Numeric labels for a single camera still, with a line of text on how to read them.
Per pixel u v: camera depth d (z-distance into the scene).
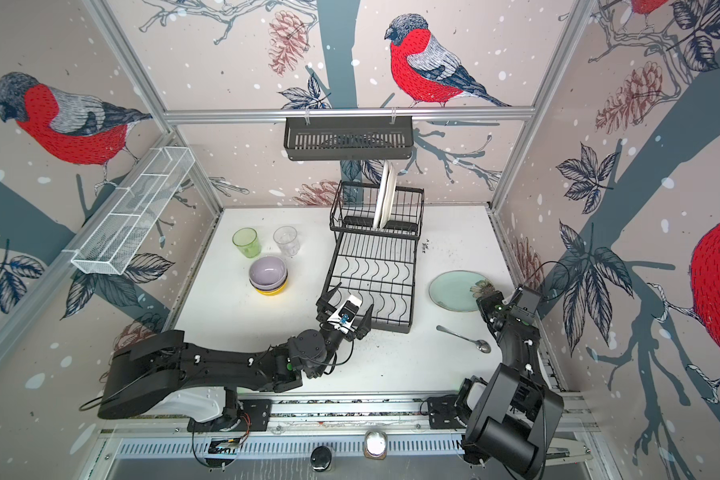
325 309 0.65
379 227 0.82
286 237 1.07
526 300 0.66
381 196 0.75
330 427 0.73
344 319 0.59
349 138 1.05
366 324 0.66
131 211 0.78
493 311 0.75
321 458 0.60
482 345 0.86
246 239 1.01
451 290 0.94
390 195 0.78
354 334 0.65
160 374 0.42
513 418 0.43
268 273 0.95
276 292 0.91
